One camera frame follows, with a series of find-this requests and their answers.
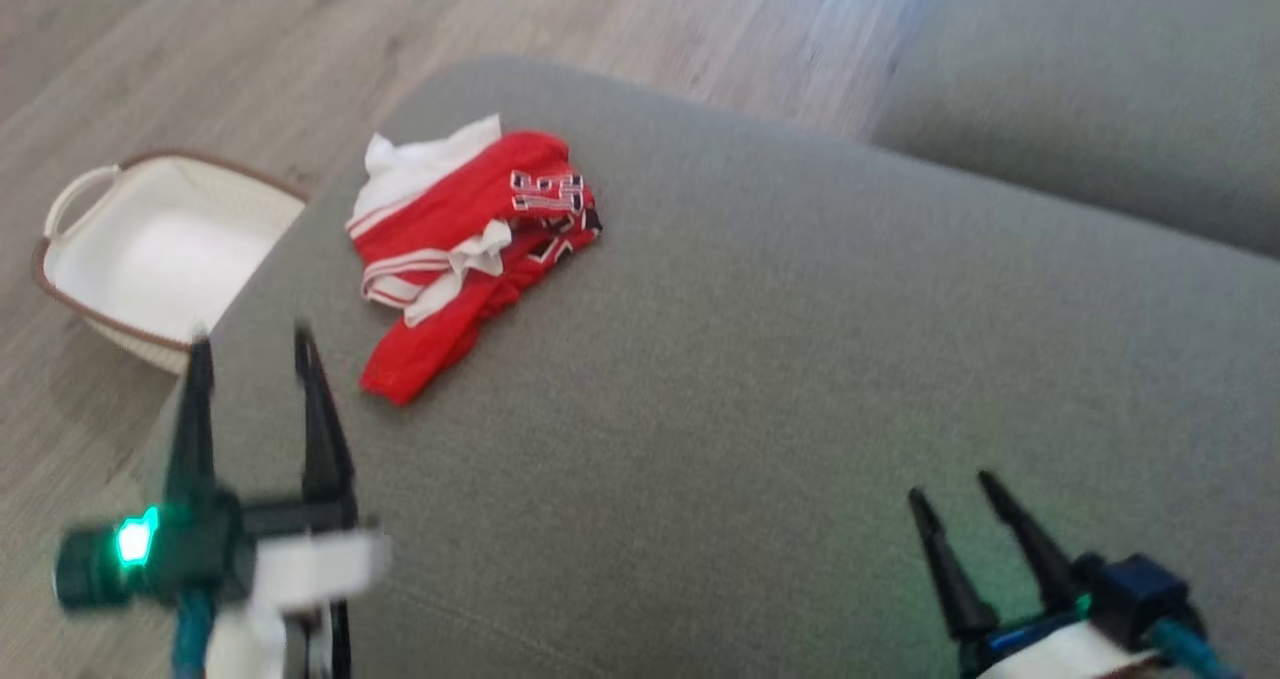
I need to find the red jersey with number print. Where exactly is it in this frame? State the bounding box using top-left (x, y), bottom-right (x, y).
top-left (345, 114), bottom-right (604, 406)

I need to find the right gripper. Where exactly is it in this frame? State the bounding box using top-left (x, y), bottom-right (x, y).
top-left (908, 471), bottom-right (1201, 679)

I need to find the white basket with brown rim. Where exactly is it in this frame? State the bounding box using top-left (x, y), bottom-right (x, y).
top-left (32, 149), bottom-right (309, 375)

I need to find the grey sofa seat cushion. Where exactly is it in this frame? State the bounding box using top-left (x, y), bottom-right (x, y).
top-left (868, 0), bottom-right (1280, 260)

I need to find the teal left gripper cable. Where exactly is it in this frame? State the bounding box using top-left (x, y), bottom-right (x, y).
top-left (170, 589), bottom-right (217, 679)

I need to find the teal right gripper cable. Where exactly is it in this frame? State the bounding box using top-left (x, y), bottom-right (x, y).
top-left (1150, 619), bottom-right (1243, 679)

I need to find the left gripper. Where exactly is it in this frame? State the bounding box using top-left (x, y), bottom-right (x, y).
top-left (55, 327), bottom-right (391, 610)

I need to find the teal gripper cable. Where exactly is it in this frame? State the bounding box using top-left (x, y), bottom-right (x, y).
top-left (1150, 619), bottom-right (1243, 679)
top-left (170, 589), bottom-right (217, 679)

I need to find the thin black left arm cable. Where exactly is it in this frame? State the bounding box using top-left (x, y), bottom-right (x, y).
top-left (325, 599), bottom-right (354, 679)

